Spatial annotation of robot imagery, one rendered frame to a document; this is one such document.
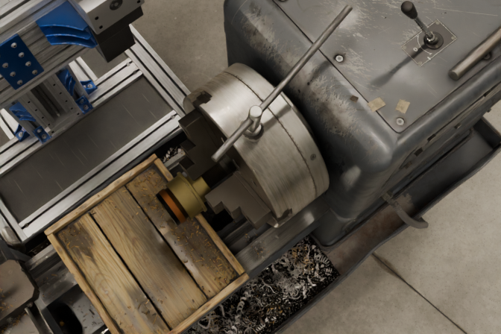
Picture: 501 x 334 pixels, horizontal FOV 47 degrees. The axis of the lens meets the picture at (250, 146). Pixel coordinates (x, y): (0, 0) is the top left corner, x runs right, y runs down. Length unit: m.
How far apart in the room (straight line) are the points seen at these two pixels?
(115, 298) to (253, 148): 0.51
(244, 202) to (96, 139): 1.16
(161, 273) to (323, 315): 1.00
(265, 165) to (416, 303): 1.35
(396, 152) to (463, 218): 1.38
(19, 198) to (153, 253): 0.95
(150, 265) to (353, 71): 0.62
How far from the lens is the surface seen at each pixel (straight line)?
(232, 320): 1.59
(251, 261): 1.31
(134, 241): 1.32
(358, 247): 1.67
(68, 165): 2.16
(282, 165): 1.01
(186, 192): 1.08
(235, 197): 1.09
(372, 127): 1.00
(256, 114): 0.91
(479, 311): 2.31
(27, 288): 1.23
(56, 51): 1.55
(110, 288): 1.32
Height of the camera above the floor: 2.16
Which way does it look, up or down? 70 degrees down
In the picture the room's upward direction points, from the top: 1 degrees counter-clockwise
